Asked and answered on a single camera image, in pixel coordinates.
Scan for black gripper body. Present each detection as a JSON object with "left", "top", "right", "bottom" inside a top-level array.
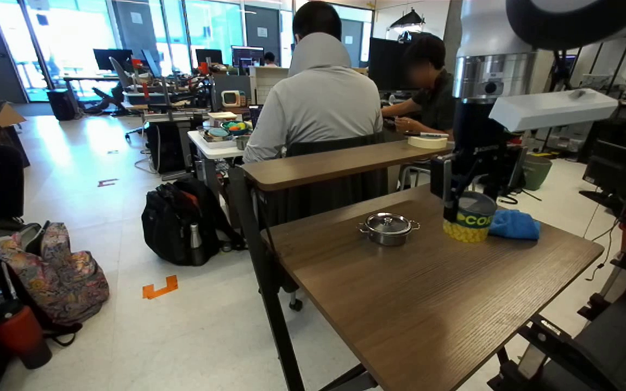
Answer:
[{"left": 444, "top": 99, "right": 520, "bottom": 221}]

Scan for yellow green tin can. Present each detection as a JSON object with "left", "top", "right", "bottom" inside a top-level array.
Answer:
[{"left": 444, "top": 190, "right": 496, "bottom": 242}]

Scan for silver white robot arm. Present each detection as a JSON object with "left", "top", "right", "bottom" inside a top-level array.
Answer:
[{"left": 436, "top": 0, "right": 626, "bottom": 221}]

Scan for small steel pot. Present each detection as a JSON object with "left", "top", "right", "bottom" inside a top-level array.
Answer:
[{"left": 360, "top": 211, "right": 420, "bottom": 248}]

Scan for roll of masking tape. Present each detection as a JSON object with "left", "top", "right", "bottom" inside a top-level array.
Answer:
[{"left": 406, "top": 134, "right": 448, "bottom": 150}]

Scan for person in dark shirt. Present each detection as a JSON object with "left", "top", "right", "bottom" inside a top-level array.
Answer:
[{"left": 382, "top": 34, "right": 454, "bottom": 134}]

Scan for blue cloth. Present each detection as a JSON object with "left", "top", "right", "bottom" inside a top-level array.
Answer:
[{"left": 489, "top": 208, "right": 540, "bottom": 241}]

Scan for wooden raised shelf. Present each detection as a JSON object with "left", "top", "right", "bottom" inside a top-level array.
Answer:
[{"left": 242, "top": 141, "right": 448, "bottom": 190}]

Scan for person in grey shirt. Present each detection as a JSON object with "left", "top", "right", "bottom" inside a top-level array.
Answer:
[{"left": 244, "top": 1, "right": 382, "bottom": 162}]

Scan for wooden table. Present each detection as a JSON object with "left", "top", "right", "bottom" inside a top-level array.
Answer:
[{"left": 272, "top": 187, "right": 602, "bottom": 391}]

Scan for black office chair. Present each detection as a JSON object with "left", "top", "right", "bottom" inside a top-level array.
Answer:
[{"left": 262, "top": 134, "right": 388, "bottom": 226}]

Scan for white desk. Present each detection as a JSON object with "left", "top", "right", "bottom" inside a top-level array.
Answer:
[{"left": 188, "top": 131, "right": 242, "bottom": 161}]

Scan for black backpack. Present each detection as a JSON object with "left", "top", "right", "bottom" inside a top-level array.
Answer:
[{"left": 141, "top": 176, "right": 247, "bottom": 265}]

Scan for orange floor tape marker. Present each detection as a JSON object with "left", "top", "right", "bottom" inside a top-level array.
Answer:
[{"left": 141, "top": 276, "right": 178, "bottom": 300}]

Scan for floral backpack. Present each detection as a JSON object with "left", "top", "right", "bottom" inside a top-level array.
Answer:
[{"left": 0, "top": 221, "right": 111, "bottom": 335}]

